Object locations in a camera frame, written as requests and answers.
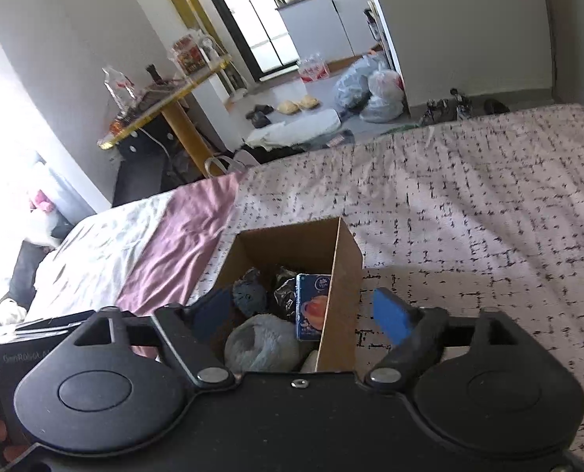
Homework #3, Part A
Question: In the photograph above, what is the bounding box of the white quilt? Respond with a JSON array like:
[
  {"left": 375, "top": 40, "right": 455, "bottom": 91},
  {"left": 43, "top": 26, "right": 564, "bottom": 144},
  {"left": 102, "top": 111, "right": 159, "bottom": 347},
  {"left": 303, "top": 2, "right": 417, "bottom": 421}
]
[{"left": 25, "top": 189, "right": 175, "bottom": 328}]

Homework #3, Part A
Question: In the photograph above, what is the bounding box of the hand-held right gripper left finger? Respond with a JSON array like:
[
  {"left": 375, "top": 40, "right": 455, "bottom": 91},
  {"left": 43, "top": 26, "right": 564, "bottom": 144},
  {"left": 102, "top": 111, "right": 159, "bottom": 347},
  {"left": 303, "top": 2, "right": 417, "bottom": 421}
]
[{"left": 70, "top": 288, "right": 236, "bottom": 387}]

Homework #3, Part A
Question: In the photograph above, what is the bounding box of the white plastic bag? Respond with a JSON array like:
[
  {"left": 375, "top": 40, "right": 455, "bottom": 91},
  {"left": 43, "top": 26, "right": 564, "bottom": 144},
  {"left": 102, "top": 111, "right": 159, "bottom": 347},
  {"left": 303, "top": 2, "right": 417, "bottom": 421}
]
[
  {"left": 367, "top": 66, "right": 405, "bottom": 104},
  {"left": 359, "top": 93, "right": 403, "bottom": 124}
]

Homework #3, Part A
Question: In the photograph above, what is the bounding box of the red pack of water bottles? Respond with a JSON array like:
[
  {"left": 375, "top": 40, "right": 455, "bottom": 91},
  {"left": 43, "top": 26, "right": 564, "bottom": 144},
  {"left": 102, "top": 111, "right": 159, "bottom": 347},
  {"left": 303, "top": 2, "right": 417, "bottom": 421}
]
[{"left": 296, "top": 53, "right": 331, "bottom": 83}]

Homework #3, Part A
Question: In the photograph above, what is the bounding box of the glass door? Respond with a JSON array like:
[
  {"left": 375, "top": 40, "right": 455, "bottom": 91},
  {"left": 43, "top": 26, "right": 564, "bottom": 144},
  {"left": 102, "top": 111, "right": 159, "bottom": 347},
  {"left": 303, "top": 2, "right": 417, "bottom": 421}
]
[{"left": 192, "top": 0, "right": 301, "bottom": 78}]

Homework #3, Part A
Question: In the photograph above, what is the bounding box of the black low cabinet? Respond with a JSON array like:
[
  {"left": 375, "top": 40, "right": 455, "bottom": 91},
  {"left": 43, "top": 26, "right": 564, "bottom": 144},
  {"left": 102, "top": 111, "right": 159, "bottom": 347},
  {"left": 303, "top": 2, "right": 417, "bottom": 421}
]
[{"left": 112, "top": 127, "right": 175, "bottom": 206}]

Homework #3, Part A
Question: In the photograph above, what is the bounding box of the red printed box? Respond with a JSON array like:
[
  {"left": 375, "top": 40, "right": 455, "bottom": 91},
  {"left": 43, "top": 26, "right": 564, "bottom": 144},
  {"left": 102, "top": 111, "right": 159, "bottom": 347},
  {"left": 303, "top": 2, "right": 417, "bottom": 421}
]
[{"left": 171, "top": 34, "right": 210, "bottom": 75}]

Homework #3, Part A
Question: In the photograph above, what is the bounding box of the pink bed sheet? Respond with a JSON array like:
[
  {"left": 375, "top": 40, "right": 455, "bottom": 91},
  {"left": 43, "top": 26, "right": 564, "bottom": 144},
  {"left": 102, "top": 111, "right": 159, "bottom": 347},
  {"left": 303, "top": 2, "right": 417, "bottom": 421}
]
[{"left": 117, "top": 174, "right": 242, "bottom": 361}]

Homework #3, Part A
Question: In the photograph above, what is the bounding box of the clear water bottle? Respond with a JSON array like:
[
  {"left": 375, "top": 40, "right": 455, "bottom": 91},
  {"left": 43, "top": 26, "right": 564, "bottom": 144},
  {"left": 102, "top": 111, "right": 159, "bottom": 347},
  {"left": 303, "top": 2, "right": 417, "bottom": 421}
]
[{"left": 102, "top": 66, "right": 136, "bottom": 110}]

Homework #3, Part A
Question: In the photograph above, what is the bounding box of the white kitchen cabinet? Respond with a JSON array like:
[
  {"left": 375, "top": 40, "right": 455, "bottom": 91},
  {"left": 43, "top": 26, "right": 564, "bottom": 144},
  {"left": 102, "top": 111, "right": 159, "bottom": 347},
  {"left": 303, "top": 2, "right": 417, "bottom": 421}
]
[{"left": 276, "top": 0, "right": 380, "bottom": 63}]

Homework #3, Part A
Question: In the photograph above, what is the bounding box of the brown cardboard box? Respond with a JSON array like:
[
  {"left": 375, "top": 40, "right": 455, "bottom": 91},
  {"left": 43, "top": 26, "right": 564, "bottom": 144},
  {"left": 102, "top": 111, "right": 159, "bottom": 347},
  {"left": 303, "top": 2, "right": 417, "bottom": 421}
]
[{"left": 212, "top": 216, "right": 364, "bottom": 373}]

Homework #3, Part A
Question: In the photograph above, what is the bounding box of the blue tissue packet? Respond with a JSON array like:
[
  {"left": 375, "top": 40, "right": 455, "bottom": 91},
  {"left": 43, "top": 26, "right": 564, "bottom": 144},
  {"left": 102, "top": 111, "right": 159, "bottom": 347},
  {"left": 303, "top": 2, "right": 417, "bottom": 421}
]
[{"left": 295, "top": 273, "right": 333, "bottom": 341}]

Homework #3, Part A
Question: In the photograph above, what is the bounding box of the white floor mat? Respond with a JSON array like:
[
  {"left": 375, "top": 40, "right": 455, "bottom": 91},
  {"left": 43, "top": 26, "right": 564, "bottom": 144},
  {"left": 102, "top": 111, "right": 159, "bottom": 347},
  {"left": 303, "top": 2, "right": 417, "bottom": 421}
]
[{"left": 246, "top": 107, "right": 343, "bottom": 149}]

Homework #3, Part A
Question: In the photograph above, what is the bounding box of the pink plush toy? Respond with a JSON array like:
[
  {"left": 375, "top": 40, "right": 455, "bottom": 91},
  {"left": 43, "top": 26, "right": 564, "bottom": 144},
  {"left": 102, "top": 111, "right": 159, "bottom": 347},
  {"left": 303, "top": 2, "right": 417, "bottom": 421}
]
[{"left": 29, "top": 189, "right": 57, "bottom": 215}]

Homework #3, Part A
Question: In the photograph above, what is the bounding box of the white black-patterned blanket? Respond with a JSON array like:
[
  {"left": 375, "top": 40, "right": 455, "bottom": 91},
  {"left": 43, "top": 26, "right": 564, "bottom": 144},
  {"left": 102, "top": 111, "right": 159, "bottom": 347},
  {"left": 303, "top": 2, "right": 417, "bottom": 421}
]
[{"left": 188, "top": 103, "right": 584, "bottom": 454}]

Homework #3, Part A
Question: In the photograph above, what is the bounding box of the white cable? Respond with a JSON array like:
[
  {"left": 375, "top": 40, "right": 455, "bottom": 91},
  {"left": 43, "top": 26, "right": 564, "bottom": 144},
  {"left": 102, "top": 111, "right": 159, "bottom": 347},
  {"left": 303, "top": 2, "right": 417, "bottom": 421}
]
[{"left": 139, "top": 128, "right": 175, "bottom": 158}]

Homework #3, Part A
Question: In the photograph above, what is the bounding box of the yellow round table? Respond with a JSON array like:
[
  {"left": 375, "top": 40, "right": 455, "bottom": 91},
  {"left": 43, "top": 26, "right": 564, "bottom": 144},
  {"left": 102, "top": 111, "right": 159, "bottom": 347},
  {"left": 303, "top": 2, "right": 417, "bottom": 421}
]
[{"left": 97, "top": 56, "right": 234, "bottom": 178}]

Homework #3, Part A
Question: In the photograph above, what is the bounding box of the blue-grey fluffy cloth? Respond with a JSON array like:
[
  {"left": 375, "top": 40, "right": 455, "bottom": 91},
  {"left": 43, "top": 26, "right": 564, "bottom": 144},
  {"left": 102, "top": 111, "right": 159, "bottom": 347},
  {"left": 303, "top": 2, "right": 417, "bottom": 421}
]
[{"left": 224, "top": 313, "right": 313, "bottom": 374}]

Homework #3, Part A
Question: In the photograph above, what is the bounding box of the pair of sneakers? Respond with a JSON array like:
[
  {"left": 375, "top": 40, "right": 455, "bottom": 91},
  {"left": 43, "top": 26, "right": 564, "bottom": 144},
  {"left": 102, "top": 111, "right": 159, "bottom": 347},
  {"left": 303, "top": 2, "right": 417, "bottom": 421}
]
[{"left": 418, "top": 88, "right": 472, "bottom": 127}]

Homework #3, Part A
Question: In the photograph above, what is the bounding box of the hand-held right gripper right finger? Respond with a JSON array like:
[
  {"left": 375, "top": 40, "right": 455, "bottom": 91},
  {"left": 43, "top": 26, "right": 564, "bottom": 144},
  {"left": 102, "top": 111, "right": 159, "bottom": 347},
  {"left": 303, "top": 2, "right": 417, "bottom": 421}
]
[{"left": 365, "top": 288, "right": 523, "bottom": 386}]

